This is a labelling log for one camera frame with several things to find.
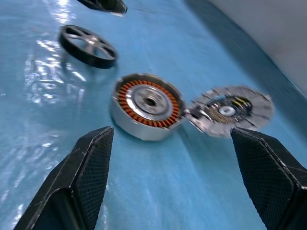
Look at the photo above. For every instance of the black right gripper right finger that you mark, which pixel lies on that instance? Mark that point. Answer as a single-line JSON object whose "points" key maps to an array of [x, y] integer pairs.
{"points": [[271, 182]]}

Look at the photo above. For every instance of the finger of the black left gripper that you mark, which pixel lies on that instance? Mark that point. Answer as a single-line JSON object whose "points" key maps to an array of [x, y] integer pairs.
{"points": [[105, 5]]}

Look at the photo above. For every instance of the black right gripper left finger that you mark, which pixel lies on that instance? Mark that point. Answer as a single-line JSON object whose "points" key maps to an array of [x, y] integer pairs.
{"points": [[72, 182]]}

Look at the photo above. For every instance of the silver motor cover circuit board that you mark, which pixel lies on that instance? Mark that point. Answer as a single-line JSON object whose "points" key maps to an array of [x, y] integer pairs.
{"points": [[230, 111]]}

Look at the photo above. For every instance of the silver motor housing copper windings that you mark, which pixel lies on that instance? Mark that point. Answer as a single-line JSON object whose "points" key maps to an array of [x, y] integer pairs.
{"points": [[148, 103]]}

